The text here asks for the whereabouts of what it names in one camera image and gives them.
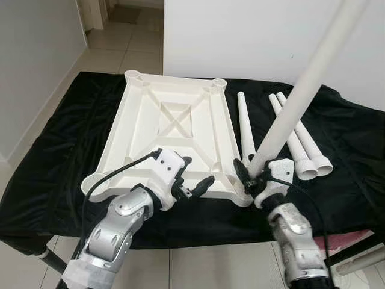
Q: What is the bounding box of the pink cloth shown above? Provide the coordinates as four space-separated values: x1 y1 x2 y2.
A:
316 229 377 250

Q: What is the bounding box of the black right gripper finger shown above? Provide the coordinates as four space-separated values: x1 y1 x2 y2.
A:
233 158 254 196

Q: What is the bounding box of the black metal table leg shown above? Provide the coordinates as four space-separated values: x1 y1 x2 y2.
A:
41 250 70 275
325 238 385 269

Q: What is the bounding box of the black shiny table cloth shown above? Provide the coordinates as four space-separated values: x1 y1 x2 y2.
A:
0 71 385 253

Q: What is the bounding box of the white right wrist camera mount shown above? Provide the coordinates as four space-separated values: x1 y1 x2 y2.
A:
265 158 295 208

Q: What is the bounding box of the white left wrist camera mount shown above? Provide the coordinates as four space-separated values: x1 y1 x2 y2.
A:
140 149 187 202

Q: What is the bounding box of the white plastic table leg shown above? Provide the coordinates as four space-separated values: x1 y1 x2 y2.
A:
248 0 371 178
268 93 318 181
276 92 334 177
237 92 258 162

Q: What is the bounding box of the white plastic children table top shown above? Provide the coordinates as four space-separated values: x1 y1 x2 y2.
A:
81 70 253 207

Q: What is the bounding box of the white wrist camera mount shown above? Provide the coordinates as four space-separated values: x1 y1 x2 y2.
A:
265 158 295 208
140 149 187 202

